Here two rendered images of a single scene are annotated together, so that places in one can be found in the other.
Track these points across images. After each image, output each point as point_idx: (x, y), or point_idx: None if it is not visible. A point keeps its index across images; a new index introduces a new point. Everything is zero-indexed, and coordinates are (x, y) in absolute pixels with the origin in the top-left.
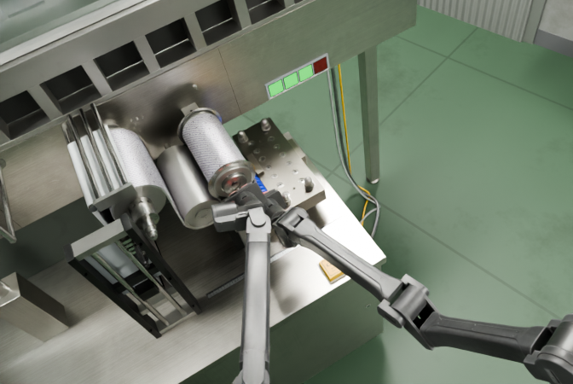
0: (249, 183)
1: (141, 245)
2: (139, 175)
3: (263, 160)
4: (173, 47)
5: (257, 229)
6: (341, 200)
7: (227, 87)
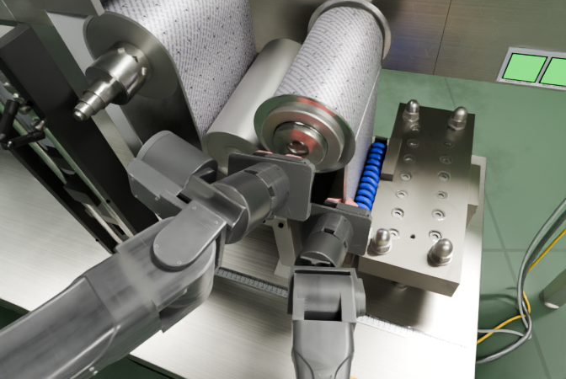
0: (304, 158)
1: (29, 105)
2: (152, 6)
3: (409, 161)
4: None
5: (144, 264)
6: (476, 319)
7: (440, 6)
